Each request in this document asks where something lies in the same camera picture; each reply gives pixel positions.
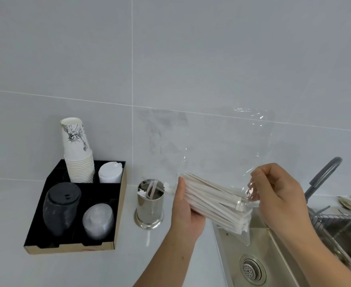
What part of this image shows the person's left hand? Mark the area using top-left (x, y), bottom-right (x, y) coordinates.
top-left (170, 176), bottom-right (206, 244)

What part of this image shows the person's right hand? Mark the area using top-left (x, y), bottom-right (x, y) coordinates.
top-left (246, 163), bottom-right (313, 236)

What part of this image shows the bundle of paper-wrapped straws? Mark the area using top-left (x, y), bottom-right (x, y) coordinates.
top-left (178, 173), bottom-right (254, 235)

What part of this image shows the clear plastic bag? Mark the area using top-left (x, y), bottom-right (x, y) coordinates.
top-left (175, 107), bottom-right (276, 247)

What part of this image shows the person's left forearm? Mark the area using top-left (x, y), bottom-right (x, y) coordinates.
top-left (133, 228), bottom-right (197, 287)

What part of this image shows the person's right forearm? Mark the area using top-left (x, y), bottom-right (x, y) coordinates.
top-left (275, 219), bottom-right (351, 287)

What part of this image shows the tan wrapped straw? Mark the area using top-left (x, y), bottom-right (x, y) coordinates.
top-left (146, 180), bottom-right (160, 198)

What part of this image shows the steel straw holder canister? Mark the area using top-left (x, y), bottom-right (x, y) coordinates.
top-left (134, 179), bottom-right (166, 230)

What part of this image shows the grey kitchen faucet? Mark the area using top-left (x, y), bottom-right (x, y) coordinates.
top-left (304, 157), bottom-right (343, 204)

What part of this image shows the stainless steel sink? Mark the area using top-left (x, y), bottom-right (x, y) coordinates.
top-left (212, 205), bottom-right (351, 287)

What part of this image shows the stack of white cup lids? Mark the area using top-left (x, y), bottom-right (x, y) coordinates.
top-left (98, 161), bottom-right (124, 184)

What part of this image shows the black cardboard organizer tray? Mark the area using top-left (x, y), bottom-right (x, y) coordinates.
top-left (24, 159), bottom-right (127, 255)

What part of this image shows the stack of clear cup lids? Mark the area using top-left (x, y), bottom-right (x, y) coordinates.
top-left (82, 203), bottom-right (115, 241)

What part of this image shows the steel sink drain strainer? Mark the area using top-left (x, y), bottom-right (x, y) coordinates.
top-left (239, 255), bottom-right (267, 286)

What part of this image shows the stack of white paper cups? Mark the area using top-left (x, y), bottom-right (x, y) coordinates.
top-left (60, 117), bottom-right (95, 184)

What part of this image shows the stack of black cup lids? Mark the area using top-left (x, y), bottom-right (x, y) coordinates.
top-left (42, 182), bottom-right (82, 238)

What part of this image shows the steel wire dish rack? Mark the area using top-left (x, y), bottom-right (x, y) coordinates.
top-left (308, 205), bottom-right (351, 280)

